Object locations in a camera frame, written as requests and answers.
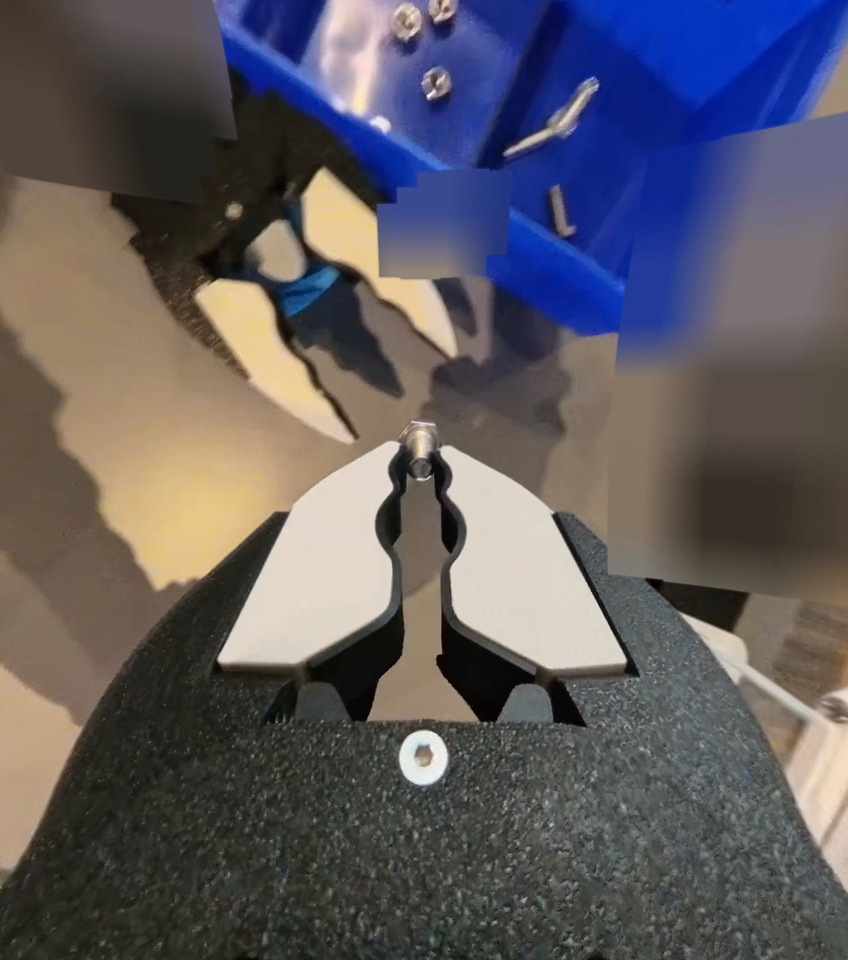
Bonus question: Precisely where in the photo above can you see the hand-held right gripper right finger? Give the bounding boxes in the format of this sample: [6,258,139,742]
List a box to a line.
[435,444,630,682]

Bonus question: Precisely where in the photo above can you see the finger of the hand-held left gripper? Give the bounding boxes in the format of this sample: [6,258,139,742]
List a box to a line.
[292,165,464,360]
[193,271,361,442]

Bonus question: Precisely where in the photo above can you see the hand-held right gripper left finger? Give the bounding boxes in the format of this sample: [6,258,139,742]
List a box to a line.
[216,441,406,682]

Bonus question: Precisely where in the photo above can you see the blue plastic bin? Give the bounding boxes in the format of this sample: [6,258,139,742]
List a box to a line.
[217,0,848,339]

